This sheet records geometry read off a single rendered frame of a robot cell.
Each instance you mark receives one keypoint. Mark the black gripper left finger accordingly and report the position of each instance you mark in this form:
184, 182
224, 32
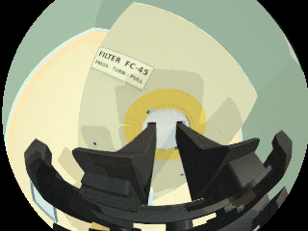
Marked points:
134, 162

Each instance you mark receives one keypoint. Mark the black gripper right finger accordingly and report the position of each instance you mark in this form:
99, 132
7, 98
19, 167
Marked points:
203, 159

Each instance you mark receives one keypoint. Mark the white cylinder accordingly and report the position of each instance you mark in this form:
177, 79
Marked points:
166, 125

